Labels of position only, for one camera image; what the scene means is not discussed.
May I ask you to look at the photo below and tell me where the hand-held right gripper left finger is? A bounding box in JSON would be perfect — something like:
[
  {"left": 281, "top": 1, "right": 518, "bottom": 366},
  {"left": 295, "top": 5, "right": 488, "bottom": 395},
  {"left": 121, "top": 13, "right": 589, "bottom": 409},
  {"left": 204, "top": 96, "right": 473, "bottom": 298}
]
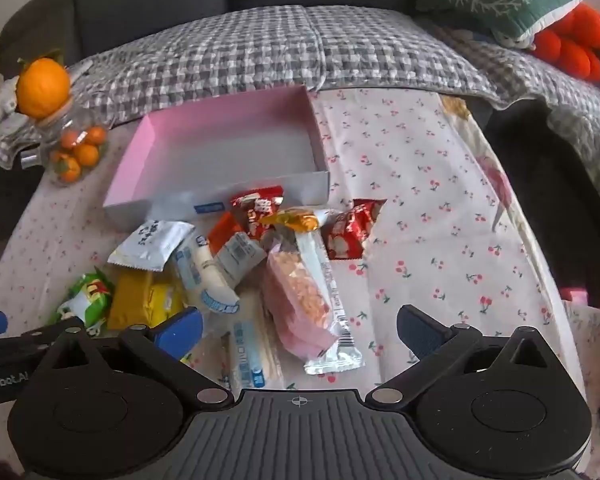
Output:
[{"left": 35, "top": 306, "right": 236, "bottom": 407}]

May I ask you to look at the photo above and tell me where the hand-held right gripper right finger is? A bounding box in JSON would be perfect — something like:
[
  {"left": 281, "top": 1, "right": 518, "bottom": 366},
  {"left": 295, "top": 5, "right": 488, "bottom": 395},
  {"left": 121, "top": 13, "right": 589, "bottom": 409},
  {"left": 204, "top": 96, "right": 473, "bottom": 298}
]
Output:
[{"left": 365, "top": 304, "right": 566, "bottom": 406}]

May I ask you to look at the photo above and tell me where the yellow snack packet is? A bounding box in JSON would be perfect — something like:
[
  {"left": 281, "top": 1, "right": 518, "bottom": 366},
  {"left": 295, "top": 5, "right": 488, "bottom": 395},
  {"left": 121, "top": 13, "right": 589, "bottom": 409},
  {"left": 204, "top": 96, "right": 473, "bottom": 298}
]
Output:
[{"left": 107, "top": 267, "right": 186, "bottom": 331}]

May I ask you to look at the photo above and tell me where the white and blue snack packet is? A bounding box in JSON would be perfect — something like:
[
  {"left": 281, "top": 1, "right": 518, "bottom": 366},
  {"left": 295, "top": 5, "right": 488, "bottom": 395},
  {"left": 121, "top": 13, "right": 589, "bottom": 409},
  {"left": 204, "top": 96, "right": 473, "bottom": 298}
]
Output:
[{"left": 172, "top": 232, "right": 241, "bottom": 316}]

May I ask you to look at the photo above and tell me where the clear packet with blue label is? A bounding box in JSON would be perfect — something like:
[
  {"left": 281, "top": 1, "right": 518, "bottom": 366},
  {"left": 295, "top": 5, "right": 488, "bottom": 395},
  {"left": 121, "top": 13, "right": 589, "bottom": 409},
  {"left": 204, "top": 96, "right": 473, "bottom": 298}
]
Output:
[{"left": 220, "top": 290, "right": 286, "bottom": 391}]

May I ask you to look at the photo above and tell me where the white packet with black print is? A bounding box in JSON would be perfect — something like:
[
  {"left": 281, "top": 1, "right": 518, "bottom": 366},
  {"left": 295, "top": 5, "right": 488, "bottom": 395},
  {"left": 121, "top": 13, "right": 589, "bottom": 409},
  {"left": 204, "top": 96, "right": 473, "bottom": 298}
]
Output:
[{"left": 107, "top": 219, "right": 196, "bottom": 273}]

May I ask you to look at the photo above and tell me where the white packet with barcode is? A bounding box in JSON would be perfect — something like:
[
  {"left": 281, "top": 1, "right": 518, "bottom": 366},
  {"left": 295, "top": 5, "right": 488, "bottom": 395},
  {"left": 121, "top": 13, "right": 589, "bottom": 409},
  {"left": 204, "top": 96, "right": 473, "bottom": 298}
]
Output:
[{"left": 212, "top": 232, "right": 268, "bottom": 286}]

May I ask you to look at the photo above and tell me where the green chip packet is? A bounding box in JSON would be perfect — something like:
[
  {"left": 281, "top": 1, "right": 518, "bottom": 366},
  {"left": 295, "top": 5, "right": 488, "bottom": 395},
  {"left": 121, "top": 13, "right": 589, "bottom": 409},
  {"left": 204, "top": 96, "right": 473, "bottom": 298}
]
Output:
[{"left": 55, "top": 270, "right": 116, "bottom": 336}]

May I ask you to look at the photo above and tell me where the long white snack packet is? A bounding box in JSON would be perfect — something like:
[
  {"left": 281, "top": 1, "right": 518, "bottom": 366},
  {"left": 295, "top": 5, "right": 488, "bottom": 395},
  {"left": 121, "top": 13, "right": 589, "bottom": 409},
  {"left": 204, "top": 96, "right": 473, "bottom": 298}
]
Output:
[{"left": 295, "top": 210, "right": 367, "bottom": 376}]

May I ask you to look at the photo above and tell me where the red and orange snack packet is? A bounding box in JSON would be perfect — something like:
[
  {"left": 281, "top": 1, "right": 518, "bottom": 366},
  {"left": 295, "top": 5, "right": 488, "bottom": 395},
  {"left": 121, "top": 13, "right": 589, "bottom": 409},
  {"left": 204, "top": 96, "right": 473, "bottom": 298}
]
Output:
[{"left": 207, "top": 186, "right": 286, "bottom": 256}]

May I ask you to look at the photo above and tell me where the orange cracker packet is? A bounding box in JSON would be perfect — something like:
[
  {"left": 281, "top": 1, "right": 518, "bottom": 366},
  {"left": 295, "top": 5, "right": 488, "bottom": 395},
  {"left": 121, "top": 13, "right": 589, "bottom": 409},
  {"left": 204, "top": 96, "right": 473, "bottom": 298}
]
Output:
[{"left": 259, "top": 208, "right": 321, "bottom": 233}]

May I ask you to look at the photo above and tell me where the pink cardboard box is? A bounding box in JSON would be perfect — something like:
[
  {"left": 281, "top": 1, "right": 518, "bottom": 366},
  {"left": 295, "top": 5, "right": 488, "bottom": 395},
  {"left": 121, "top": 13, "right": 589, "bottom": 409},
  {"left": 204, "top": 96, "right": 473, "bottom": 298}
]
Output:
[{"left": 102, "top": 85, "right": 331, "bottom": 228}]

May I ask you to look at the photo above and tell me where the floral cloth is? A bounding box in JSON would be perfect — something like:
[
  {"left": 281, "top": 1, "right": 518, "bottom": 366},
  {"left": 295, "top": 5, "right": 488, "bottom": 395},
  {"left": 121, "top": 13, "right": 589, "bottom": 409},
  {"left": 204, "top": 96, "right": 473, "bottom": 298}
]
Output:
[{"left": 440, "top": 95, "right": 600, "bottom": 361}]

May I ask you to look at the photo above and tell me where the pile of small mandarins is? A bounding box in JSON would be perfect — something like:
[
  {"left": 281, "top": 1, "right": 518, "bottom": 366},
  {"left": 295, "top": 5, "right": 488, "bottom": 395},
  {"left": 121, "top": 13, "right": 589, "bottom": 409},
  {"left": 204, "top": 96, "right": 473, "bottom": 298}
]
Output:
[{"left": 50, "top": 125, "right": 108, "bottom": 183}]

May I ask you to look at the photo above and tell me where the glass jar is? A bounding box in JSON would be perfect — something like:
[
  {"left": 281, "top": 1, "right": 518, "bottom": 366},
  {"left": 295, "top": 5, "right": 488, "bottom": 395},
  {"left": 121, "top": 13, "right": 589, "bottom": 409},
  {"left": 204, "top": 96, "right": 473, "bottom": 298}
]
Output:
[{"left": 20, "top": 97, "right": 111, "bottom": 188}]

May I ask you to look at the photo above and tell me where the large orange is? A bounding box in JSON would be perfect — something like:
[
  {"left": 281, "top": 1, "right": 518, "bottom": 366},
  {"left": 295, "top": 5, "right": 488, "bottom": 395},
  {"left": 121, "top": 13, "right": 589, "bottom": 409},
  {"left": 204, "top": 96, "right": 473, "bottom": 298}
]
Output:
[{"left": 16, "top": 57, "right": 72, "bottom": 118}]

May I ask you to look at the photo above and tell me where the grey checked blanket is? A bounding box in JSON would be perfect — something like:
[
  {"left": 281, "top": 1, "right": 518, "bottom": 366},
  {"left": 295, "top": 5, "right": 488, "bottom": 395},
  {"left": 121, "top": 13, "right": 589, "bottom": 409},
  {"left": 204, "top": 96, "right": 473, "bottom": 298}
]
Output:
[{"left": 0, "top": 4, "right": 600, "bottom": 201}]

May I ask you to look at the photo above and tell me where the plush toy with face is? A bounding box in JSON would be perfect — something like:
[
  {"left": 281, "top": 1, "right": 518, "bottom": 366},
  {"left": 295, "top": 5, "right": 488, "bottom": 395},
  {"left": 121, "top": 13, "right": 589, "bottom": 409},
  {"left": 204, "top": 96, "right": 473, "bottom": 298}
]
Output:
[{"left": 490, "top": 27, "right": 536, "bottom": 51}]

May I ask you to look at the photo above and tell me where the orange plush toy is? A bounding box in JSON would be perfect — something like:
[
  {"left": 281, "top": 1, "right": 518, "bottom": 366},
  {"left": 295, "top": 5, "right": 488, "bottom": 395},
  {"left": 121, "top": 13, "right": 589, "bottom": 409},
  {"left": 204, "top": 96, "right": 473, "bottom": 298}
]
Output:
[{"left": 530, "top": 2, "right": 600, "bottom": 81}]

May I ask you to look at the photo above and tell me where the dark grey sofa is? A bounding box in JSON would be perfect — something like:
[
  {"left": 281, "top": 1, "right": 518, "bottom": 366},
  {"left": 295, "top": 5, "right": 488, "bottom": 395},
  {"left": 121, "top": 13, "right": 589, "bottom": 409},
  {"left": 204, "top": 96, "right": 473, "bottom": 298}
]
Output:
[{"left": 0, "top": 0, "right": 546, "bottom": 68}]

